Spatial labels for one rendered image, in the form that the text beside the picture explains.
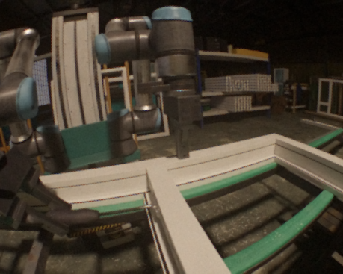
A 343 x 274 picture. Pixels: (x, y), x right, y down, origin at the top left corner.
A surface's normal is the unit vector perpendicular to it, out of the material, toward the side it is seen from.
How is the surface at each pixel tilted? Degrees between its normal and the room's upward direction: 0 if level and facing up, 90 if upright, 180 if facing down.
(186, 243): 0
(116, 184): 90
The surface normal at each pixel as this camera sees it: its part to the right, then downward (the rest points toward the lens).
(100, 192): 0.28, 0.26
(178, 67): 0.04, 0.29
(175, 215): -0.08, -0.95
